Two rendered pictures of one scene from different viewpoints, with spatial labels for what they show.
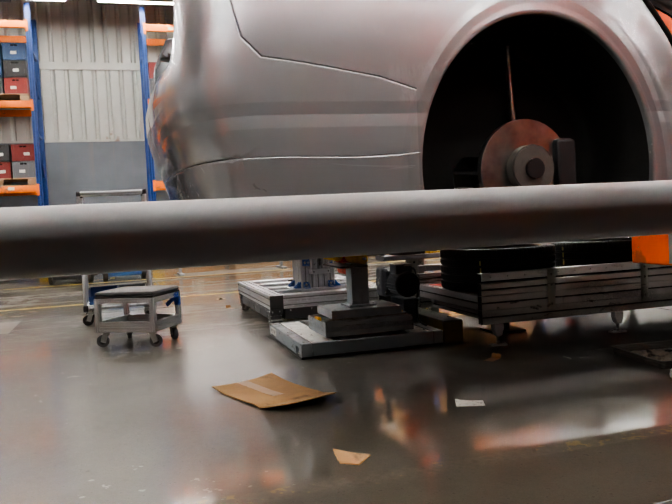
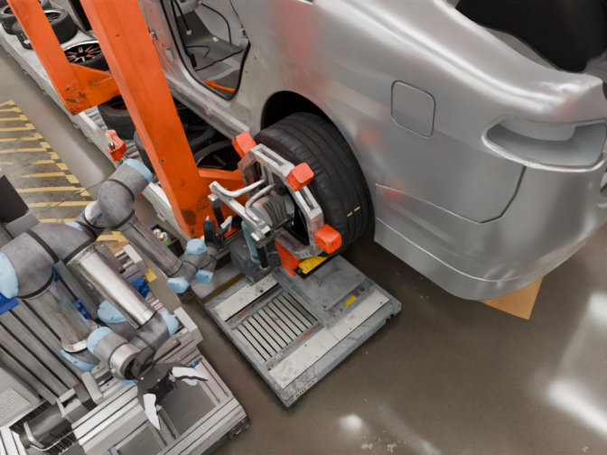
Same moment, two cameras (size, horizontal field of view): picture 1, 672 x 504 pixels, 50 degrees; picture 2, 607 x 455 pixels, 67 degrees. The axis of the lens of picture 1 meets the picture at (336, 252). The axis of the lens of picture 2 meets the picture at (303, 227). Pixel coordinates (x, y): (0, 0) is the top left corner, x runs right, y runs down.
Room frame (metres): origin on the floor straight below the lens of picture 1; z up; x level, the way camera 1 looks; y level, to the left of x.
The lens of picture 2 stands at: (4.53, 1.46, 2.24)
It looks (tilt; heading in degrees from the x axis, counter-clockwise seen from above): 45 degrees down; 253
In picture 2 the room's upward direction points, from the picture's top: 9 degrees counter-clockwise
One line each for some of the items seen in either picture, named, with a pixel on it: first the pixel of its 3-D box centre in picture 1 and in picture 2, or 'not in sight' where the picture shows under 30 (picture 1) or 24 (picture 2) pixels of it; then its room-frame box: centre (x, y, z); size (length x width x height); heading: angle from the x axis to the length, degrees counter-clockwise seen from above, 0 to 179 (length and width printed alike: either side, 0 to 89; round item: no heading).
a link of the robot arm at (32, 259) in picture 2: not in sight; (58, 310); (5.00, 0.40, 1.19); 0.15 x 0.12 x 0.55; 31
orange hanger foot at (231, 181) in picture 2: not in sight; (242, 174); (4.22, -0.58, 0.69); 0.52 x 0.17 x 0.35; 16
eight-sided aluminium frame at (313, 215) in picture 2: not in sight; (280, 204); (4.16, -0.06, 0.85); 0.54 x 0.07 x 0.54; 106
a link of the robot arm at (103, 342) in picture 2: not in sight; (110, 348); (4.86, 0.63, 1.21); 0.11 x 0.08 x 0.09; 121
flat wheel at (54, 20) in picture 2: not in sight; (45, 29); (5.39, -4.97, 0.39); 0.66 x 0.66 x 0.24
